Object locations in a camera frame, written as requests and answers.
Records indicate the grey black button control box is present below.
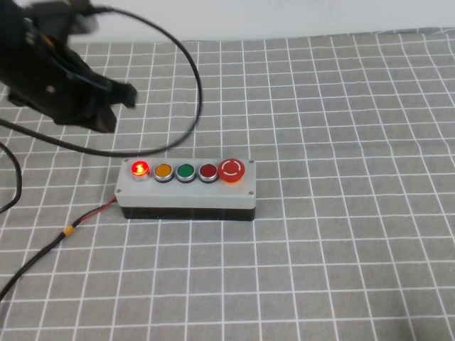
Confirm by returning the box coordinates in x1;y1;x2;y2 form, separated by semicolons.
115;157;257;222

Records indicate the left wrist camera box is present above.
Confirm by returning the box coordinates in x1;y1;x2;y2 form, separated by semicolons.
66;7;100;36

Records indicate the red mushroom emergency stop button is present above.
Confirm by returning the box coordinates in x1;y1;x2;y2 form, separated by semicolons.
217;158;247;185

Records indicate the grey white-grid tablecloth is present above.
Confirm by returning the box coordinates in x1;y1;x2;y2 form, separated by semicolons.
0;27;455;341

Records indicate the red flat push button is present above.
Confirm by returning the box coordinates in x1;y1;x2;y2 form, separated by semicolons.
198;163;219;185

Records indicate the black power cable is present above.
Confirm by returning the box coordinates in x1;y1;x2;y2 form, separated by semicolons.
0;197;120;303

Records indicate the red dome indicator lamp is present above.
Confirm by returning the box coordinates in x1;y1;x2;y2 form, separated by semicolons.
130;160;152;183

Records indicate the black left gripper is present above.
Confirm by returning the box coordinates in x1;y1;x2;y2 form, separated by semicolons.
6;33;139;134

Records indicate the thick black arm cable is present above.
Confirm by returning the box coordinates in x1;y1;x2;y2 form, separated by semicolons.
0;4;204;158

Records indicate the green flat push button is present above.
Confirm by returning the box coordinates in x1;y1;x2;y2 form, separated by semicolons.
176;163;197;185

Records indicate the yellow flat push button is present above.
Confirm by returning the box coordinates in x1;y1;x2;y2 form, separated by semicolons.
153;162;175;184

